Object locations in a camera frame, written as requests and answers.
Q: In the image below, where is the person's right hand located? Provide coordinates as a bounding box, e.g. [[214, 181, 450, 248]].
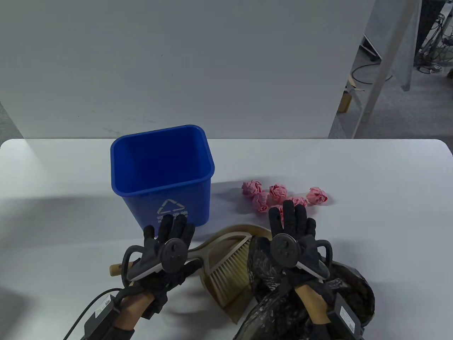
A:
[[250, 200, 333, 301]]

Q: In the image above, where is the person's left hand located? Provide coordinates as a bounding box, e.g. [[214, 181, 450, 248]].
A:
[[136, 214, 202, 318]]

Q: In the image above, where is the pile of pink paper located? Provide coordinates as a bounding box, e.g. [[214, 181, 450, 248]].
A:
[[242, 180, 329, 216]]

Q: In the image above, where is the blue recycling bin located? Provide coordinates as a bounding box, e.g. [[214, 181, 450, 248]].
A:
[[110, 124, 215, 228]]

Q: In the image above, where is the beige plastic dustpan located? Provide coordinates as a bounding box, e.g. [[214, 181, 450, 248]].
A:
[[187, 224, 275, 324]]

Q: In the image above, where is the beige hand brush wooden handle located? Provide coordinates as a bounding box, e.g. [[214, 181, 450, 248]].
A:
[[110, 237, 252, 308]]

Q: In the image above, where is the black plastic trash bag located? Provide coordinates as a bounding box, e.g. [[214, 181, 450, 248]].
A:
[[235, 237, 375, 340]]

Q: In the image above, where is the person's left forearm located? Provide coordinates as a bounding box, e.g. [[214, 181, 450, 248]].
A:
[[106, 289, 158, 340]]

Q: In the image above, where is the person's right forearm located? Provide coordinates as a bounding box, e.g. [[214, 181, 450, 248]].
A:
[[294, 285, 340, 340]]

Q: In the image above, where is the black handheld controller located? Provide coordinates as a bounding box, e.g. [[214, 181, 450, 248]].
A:
[[121, 238, 188, 285], [270, 233, 333, 282]]

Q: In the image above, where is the white table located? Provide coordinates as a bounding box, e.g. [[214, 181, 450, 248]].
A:
[[0, 139, 453, 340]]

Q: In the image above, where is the white partition panel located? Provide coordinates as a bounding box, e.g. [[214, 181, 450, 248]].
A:
[[0, 0, 375, 139]]

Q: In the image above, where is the grey metal pole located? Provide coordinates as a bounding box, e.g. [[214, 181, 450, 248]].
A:
[[351, 0, 422, 139]]

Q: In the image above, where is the grey stand base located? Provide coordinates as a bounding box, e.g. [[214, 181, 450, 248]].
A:
[[360, 34, 382, 63]]

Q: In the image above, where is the grey leaning board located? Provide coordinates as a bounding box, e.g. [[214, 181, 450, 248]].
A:
[[364, 0, 422, 92]]

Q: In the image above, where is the black wrist strap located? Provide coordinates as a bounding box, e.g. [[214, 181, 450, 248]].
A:
[[105, 327, 135, 340]]

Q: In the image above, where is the black floor cable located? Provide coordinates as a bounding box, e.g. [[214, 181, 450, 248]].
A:
[[350, 63, 394, 85]]

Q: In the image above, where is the tangle of cables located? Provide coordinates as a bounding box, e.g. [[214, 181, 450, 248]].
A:
[[416, 14, 453, 75]]

